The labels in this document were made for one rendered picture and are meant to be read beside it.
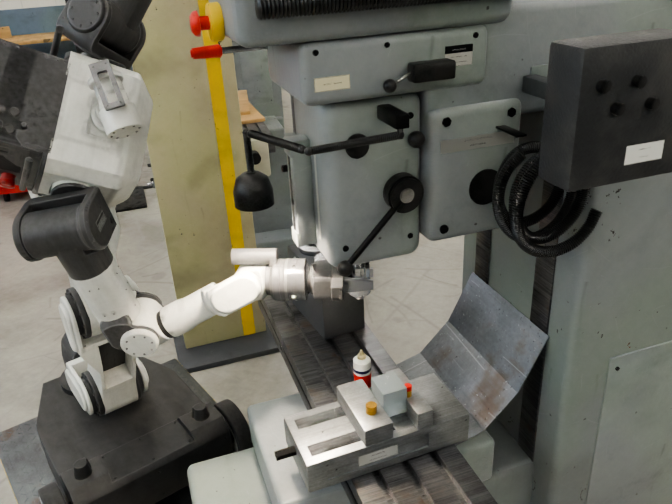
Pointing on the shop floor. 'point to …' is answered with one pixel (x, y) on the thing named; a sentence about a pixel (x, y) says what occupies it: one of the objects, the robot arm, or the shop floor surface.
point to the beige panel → (199, 178)
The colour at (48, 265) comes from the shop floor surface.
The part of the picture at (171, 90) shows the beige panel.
